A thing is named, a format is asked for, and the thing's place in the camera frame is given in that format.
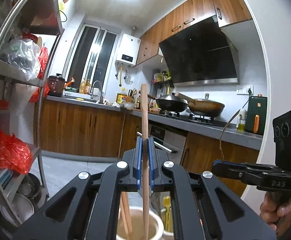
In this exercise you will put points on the yellow oil bottle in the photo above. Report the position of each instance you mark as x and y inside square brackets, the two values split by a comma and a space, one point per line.
[121, 96]

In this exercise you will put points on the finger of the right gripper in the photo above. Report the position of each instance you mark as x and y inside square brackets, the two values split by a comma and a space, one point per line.
[226, 169]

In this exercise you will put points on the green air fryer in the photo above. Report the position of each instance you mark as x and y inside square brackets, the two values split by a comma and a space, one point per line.
[256, 115]

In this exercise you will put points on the white water heater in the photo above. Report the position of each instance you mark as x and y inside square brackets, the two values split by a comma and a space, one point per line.
[128, 50]

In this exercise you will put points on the wooden chopstick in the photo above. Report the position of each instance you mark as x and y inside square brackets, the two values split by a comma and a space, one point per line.
[123, 215]
[145, 160]
[128, 216]

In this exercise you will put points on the hanging red plastic bag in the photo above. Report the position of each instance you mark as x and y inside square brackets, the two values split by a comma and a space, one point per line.
[43, 58]

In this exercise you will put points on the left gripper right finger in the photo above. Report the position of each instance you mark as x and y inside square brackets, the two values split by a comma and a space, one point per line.
[202, 206]

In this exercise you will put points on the white bowl on shelf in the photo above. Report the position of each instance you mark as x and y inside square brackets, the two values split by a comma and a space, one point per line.
[22, 206]

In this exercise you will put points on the yellow tulip plastic utensil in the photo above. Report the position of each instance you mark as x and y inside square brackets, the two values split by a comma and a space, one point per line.
[168, 225]

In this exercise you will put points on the metal shelf rack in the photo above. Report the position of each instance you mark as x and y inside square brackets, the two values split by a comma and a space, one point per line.
[39, 21]

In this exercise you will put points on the black range hood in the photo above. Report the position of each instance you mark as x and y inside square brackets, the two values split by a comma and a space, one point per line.
[201, 55]

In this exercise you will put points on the person right hand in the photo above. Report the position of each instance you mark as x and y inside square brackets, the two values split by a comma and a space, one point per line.
[270, 212]

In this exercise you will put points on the built-in oven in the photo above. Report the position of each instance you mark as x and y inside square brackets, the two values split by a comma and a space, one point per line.
[165, 142]

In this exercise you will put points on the black wok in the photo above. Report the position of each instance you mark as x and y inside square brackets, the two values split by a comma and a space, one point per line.
[170, 103]

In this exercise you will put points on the window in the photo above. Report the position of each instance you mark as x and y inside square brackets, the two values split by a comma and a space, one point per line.
[90, 57]

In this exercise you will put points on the clear plastic bag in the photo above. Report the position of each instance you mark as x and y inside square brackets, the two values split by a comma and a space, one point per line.
[23, 55]

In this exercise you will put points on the brown frying pan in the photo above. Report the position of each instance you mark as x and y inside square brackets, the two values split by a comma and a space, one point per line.
[203, 107]

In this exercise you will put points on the wooden upper cabinets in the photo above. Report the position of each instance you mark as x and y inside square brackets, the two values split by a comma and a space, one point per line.
[228, 12]

